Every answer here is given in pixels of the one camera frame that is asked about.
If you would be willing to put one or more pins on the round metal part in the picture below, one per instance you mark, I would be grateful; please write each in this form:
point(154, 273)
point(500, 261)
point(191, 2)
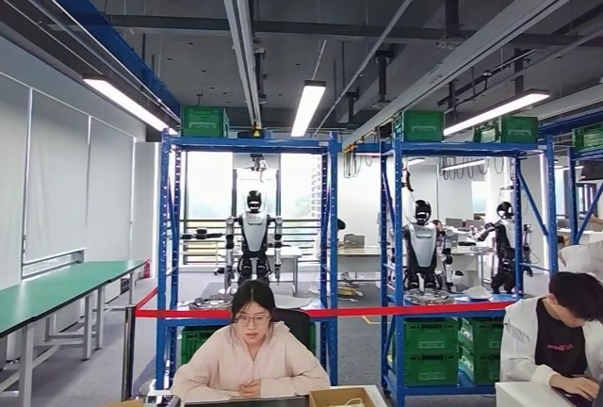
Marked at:
point(429, 297)
point(212, 302)

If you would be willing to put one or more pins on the white curved part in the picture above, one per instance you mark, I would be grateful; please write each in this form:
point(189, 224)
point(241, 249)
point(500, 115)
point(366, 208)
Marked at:
point(478, 294)

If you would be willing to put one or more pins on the green top workbench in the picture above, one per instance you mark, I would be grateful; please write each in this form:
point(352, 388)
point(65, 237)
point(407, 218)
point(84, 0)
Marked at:
point(47, 295)

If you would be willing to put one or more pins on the dark window railing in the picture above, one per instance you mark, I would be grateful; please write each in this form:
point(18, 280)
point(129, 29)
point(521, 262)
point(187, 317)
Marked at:
point(301, 232)

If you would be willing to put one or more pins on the long ceiling lamp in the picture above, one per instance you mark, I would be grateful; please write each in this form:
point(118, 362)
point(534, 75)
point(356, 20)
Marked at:
point(127, 103)
point(309, 107)
point(494, 114)
point(462, 165)

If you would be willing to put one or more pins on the white black humanoid robot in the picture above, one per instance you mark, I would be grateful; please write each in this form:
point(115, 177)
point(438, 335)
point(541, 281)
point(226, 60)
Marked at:
point(420, 248)
point(254, 236)
point(504, 248)

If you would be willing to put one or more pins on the white table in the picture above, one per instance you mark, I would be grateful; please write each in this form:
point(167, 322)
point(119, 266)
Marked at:
point(358, 251)

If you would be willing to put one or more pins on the green plastic crate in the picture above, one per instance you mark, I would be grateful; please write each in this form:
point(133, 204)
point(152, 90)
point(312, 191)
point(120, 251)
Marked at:
point(431, 370)
point(422, 126)
point(589, 137)
point(198, 345)
point(478, 367)
point(204, 122)
point(431, 337)
point(518, 129)
point(481, 334)
point(487, 133)

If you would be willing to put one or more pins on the red barrier belt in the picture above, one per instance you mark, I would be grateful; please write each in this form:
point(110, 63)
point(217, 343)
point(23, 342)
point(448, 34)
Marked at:
point(353, 312)

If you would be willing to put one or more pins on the person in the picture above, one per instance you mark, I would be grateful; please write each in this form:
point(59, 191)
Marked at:
point(584, 260)
point(518, 342)
point(250, 360)

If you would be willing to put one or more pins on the flat cardboard box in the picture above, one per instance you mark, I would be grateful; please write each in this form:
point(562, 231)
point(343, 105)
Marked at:
point(320, 399)

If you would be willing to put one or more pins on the red fire extinguisher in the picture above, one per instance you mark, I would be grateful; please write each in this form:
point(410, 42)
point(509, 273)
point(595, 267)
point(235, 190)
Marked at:
point(146, 270)

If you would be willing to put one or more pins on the grey roller blind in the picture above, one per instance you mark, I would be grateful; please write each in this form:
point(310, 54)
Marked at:
point(11, 192)
point(110, 192)
point(56, 179)

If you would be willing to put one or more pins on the open cardboard box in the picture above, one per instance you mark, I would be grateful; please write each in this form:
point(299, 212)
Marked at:
point(122, 404)

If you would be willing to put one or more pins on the blue steel overhead beam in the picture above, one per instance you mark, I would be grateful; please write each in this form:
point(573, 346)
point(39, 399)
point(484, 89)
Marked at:
point(70, 4)

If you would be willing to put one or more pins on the white desk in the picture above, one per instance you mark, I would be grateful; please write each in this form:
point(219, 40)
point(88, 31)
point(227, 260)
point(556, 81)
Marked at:
point(523, 397)

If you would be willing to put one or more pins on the yellow black rail trolley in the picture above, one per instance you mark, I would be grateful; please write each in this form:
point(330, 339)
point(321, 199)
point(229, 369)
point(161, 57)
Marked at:
point(256, 132)

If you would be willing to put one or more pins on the grey ceiling rail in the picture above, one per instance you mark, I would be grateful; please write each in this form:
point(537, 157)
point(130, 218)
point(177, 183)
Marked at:
point(471, 48)
point(240, 29)

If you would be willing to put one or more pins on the black barrier post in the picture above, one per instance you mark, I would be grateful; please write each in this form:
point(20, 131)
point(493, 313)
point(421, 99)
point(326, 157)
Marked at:
point(128, 354)

